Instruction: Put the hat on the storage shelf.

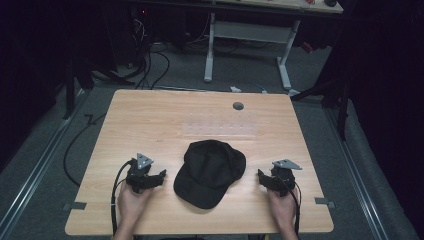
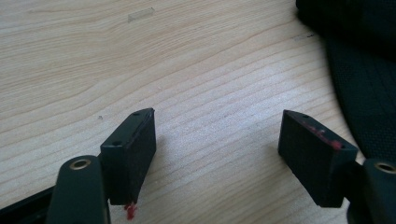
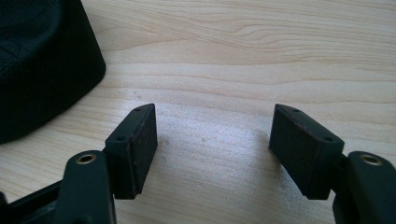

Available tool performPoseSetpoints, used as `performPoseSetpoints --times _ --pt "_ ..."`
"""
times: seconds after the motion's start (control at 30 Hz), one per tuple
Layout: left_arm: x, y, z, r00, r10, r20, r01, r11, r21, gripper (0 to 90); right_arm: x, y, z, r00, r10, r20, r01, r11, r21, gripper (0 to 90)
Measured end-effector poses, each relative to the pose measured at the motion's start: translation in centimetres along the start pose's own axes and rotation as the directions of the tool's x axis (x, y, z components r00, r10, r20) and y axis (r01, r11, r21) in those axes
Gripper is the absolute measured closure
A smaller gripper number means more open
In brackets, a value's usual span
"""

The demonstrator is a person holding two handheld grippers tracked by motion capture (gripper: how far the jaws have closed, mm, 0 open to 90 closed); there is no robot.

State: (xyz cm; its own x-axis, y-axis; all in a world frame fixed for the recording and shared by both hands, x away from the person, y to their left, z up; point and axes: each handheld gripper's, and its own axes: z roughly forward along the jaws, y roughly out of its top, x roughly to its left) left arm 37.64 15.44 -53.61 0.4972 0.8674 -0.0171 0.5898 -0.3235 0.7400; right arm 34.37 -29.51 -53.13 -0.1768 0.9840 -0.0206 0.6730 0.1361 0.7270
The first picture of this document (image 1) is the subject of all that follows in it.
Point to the metal floor rail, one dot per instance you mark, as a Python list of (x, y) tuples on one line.
[(360, 173), (36, 170)]

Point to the small red object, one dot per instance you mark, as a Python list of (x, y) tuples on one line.
[(307, 47)]

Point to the white metal frame desk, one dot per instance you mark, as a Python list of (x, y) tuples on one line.
[(248, 31)]

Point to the small white floor object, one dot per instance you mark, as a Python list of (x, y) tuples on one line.
[(235, 89)]

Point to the grey tape strip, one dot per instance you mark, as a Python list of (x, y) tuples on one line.
[(324, 201), (76, 206)]

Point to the black baseball cap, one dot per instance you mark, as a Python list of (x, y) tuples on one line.
[(208, 173)]

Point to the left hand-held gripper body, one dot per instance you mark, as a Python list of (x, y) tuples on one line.
[(140, 168)]

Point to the clear tape patch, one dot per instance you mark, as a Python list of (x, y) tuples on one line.
[(220, 129)]

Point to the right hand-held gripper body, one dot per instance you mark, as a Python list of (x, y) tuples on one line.
[(283, 176)]

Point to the black metal stand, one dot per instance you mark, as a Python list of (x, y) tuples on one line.
[(71, 86), (340, 96)]

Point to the person's right hand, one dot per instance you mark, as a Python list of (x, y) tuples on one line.
[(282, 210)]

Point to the person's left hand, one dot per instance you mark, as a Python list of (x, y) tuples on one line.
[(131, 205)]

